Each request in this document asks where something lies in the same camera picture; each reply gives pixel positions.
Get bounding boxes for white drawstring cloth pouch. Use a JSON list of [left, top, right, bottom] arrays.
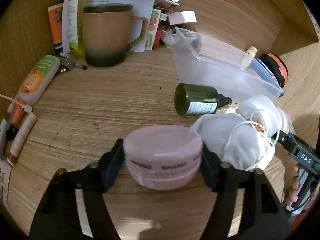
[[191, 113, 275, 171]]

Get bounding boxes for pink round cosmetic jar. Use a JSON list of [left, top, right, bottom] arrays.
[[123, 125, 203, 191]]

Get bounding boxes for right hand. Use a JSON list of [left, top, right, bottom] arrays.
[[285, 163, 320, 210]]

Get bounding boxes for black orange zip pouch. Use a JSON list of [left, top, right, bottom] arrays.
[[260, 53, 289, 88]]

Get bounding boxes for white lip balm stick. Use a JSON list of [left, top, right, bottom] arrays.
[[7, 112, 37, 166]]

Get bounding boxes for clear plastic storage bin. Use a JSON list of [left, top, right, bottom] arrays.
[[172, 28, 283, 103]]

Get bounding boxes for cream small lotion bottle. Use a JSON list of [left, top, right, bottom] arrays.
[[241, 46, 258, 69]]

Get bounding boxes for dark green dropper bottle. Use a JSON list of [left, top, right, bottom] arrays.
[[174, 83, 232, 115]]

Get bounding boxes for white orange lotion tube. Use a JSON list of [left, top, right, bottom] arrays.
[[10, 55, 61, 124]]

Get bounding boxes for brown ceramic mug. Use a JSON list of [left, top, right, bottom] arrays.
[[82, 3, 148, 67]]

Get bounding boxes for pink small cardboard box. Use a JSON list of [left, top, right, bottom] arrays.
[[167, 11, 197, 25]]

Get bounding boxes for stack of booklets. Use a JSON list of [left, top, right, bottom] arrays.
[[153, 0, 180, 12]]

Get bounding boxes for fruit pattern card box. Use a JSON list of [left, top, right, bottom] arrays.
[[145, 9, 161, 50]]

